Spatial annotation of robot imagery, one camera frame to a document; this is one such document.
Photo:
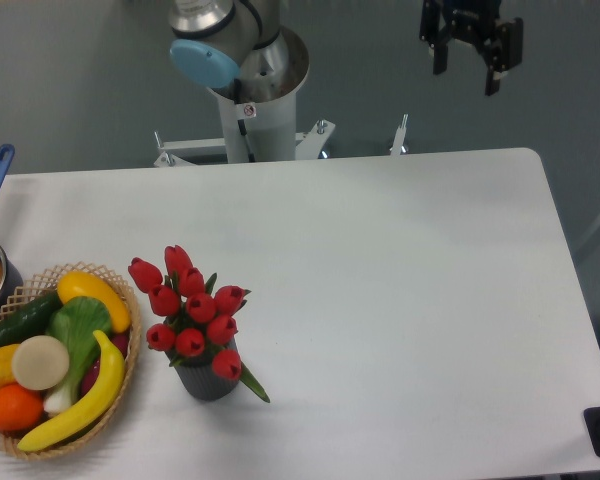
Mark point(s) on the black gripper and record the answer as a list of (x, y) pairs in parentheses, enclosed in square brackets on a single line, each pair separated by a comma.
[(479, 24)]

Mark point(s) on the red tulip bouquet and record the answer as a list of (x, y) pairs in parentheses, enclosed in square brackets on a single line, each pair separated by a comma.
[(195, 314)]

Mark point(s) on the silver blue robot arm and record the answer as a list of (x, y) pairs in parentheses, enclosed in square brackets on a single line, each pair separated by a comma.
[(240, 50)]

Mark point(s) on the dark grey ribbed vase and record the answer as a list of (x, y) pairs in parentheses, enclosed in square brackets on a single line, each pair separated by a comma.
[(199, 379)]

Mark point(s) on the purple red vegetable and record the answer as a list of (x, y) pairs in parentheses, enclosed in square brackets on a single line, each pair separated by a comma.
[(121, 341)]

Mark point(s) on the green bok choy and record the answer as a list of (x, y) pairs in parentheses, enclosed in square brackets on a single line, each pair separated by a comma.
[(73, 325)]

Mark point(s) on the woven wicker basket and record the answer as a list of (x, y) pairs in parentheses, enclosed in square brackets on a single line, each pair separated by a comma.
[(42, 283)]

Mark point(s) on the green cucumber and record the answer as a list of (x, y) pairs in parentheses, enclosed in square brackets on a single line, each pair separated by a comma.
[(30, 320)]

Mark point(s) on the yellow banana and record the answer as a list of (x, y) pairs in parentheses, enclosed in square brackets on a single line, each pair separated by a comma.
[(86, 410)]

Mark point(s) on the beige round disc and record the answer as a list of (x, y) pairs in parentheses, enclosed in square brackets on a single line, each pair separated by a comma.
[(40, 363)]

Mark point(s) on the orange fruit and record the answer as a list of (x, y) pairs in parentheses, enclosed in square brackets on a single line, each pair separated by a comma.
[(20, 408)]

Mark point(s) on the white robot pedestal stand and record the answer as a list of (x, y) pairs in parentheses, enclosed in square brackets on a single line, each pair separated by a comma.
[(252, 133)]

